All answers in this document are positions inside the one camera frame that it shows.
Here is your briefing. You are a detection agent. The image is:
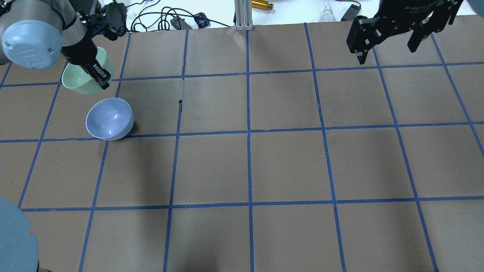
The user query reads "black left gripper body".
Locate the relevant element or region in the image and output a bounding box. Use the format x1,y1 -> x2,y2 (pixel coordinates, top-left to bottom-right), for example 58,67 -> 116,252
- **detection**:
62,11 -> 126,74

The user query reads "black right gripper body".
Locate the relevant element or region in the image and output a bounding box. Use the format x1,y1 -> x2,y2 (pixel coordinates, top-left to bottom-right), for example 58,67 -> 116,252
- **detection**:
346,0 -> 463,55

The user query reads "green bowl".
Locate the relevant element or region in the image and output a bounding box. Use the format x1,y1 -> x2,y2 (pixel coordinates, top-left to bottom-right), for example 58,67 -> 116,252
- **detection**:
62,47 -> 115,94

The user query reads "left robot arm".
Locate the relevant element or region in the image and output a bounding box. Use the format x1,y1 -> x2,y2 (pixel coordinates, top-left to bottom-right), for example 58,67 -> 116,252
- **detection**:
0,0 -> 127,94

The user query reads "blue bowl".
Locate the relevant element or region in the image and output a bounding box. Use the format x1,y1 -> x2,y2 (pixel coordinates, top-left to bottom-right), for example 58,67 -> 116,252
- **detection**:
85,97 -> 134,141

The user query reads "black power adapter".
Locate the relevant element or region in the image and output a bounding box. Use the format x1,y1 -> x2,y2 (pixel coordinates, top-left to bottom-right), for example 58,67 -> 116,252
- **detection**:
340,4 -> 361,21

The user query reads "white light bulb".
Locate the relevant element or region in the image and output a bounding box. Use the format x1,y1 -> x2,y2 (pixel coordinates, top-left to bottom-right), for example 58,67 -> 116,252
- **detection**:
320,0 -> 336,22

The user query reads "yellow tool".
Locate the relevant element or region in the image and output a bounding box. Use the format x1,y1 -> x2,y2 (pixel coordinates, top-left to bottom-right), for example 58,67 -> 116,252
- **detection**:
252,0 -> 274,11

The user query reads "black adapter with cables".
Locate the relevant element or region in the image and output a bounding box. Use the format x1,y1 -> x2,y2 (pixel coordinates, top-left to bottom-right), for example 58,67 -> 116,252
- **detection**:
170,15 -> 192,30

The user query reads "aluminium frame post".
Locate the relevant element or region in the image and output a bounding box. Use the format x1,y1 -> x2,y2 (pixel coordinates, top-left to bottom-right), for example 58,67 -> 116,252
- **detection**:
234,0 -> 254,31

